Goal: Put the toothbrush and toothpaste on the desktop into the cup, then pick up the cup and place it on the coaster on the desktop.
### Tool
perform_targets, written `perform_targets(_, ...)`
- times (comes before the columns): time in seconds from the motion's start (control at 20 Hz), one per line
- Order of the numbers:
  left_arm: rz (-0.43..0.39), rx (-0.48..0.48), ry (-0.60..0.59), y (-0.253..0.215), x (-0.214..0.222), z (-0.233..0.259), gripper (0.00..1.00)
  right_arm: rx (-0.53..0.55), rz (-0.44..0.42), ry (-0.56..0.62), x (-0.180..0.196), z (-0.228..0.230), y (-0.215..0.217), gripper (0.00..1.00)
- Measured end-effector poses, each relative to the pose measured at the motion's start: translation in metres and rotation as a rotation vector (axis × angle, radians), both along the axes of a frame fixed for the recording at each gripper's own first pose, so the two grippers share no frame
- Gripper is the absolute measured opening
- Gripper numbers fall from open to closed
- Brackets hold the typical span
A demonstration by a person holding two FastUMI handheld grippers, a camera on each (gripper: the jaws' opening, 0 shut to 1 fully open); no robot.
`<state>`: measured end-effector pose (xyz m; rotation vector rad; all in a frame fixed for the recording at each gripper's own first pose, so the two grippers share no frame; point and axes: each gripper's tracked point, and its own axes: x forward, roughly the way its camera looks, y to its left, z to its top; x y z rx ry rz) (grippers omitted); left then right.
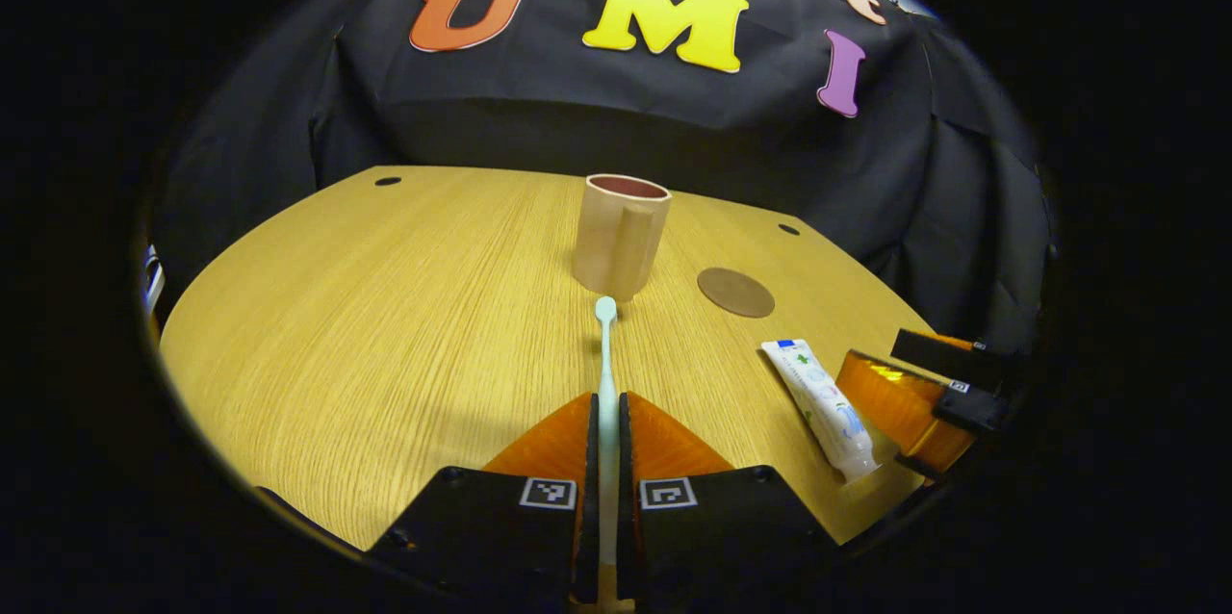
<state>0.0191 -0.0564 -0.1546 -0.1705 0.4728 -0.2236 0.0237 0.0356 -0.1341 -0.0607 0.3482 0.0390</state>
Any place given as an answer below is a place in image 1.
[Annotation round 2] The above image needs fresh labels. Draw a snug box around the beige cup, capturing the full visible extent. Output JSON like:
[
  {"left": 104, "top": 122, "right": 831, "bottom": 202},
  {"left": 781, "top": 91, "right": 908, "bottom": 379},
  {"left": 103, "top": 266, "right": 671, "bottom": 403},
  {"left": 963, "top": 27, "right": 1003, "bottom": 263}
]
[{"left": 573, "top": 173, "right": 672, "bottom": 302}]

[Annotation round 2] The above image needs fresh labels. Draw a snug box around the pale green toothbrush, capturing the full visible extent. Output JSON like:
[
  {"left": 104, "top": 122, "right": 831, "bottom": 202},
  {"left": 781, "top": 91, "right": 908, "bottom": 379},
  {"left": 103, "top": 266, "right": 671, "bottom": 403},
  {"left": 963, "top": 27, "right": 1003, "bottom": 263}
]
[{"left": 593, "top": 296, "right": 622, "bottom": 567}]

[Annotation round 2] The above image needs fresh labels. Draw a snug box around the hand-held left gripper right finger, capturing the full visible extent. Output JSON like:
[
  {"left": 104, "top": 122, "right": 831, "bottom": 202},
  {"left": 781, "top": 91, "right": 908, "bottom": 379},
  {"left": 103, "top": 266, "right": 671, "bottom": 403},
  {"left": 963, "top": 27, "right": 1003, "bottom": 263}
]
[{"left": 616, "top": 391, "right": 838, "bottom": 607}]

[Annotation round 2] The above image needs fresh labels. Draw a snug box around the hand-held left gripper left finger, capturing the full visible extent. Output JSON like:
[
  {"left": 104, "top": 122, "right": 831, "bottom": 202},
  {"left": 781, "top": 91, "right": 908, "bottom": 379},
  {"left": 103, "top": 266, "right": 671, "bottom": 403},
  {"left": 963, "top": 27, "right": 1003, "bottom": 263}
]
[{"left": 371, "top": 391, "right": 603, "bottom": 607}]

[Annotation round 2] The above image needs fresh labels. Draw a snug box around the brown round coaster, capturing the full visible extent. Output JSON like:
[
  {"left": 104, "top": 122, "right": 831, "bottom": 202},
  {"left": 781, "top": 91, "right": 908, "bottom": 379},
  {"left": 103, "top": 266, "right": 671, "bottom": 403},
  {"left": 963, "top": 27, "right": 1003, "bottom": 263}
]
[{"left": 697, "top": 267, "right": 776, "bottom": 319}]

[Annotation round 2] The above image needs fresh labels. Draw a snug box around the white toothpaste tube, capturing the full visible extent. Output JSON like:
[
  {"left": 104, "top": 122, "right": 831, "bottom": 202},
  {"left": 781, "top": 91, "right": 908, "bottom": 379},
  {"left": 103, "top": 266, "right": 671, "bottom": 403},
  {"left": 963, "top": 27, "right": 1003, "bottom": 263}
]
[{"left": 760, "top": 339, "right": 879, "bottom": 483}]

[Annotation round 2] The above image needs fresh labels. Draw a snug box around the black backdrop cloth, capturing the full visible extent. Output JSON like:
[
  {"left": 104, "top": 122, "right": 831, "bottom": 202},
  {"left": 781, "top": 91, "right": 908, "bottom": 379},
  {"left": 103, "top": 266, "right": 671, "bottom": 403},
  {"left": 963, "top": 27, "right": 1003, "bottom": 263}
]
[{"left": 154, "top": 0, "right": 1055, "bottom": 355}]

